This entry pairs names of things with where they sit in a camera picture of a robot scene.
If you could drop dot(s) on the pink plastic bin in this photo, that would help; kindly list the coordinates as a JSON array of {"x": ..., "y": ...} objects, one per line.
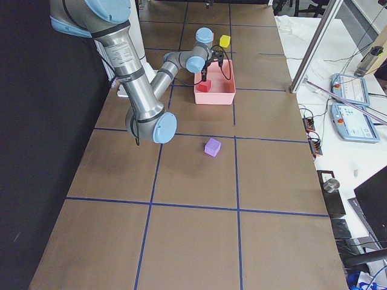
[{"x": 223, "y": 89}]

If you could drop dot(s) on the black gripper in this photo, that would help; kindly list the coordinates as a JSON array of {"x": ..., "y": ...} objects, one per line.
[{"x": 206, "y": 65}]

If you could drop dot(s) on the far teach pendant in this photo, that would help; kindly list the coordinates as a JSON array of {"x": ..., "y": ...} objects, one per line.
[{"x": 351, "y": 88}]

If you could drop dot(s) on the water bottle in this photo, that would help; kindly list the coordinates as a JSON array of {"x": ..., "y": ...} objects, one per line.
[{"x": 368, "y": 60}]

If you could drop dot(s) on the black monitor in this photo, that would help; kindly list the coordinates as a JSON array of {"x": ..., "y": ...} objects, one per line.
[{"x": 371, "y": 196}]

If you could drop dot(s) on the yellow foam block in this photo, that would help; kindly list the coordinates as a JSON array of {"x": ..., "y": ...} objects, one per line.
[{"x": 224, "y": 41}]

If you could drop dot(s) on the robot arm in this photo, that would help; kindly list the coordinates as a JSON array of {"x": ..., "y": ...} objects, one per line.
[{"x": 108, "y": 23}]

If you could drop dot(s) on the purple foam block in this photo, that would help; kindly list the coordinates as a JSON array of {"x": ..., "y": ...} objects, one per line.
[{"x": 212, "y": 147}]

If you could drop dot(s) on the red foam block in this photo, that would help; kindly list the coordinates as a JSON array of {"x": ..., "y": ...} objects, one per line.
[{"x": 204, "y": 86}]

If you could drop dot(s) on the near teach pendant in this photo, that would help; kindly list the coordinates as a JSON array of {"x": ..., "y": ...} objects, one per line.
[{"x": 353, "y": 125}]

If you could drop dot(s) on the teach pendant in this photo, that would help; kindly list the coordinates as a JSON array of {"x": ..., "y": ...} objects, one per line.
[
  {"x": 353, "y": 125},
  {"x": 351, "y": 88}
]

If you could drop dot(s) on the metal cup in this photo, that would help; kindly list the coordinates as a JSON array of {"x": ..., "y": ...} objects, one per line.
[{"x": 331, "y": 185}]

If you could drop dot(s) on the aluminium frame post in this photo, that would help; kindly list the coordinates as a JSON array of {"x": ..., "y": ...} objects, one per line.
[{"x": 328, "y": 17}]

